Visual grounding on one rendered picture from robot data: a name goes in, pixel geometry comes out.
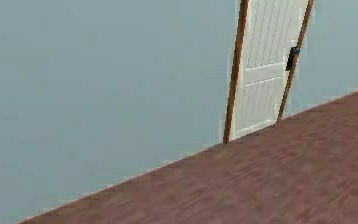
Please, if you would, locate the white panelled room door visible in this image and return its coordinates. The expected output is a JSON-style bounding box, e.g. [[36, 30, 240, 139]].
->
[[222, 0, 316, 145]]

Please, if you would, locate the black door handle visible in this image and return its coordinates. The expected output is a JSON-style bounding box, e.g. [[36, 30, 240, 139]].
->
[[285, 46, 301, 72]]

